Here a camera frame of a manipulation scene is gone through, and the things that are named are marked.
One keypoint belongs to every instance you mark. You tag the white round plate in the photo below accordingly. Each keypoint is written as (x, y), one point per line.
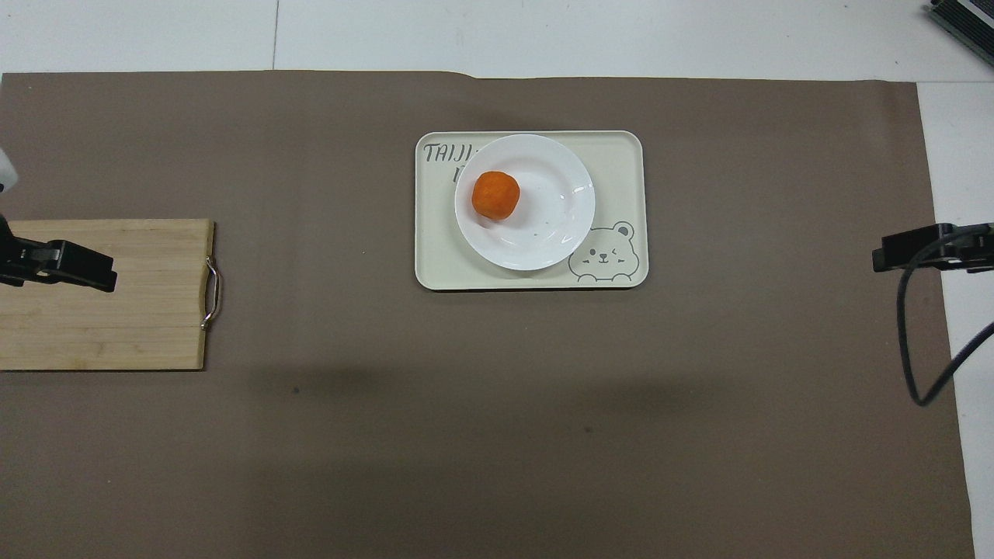
(551, 225)

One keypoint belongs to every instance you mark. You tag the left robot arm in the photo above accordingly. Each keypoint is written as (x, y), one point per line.
(5, 172)

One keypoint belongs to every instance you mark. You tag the orange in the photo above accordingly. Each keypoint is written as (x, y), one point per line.
(495, 195)

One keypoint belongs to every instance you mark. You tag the grey ribbed metal box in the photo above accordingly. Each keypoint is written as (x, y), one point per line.
(967, 19)

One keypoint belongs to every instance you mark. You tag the cream tray with bear print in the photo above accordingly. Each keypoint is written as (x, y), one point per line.
(613, 167)

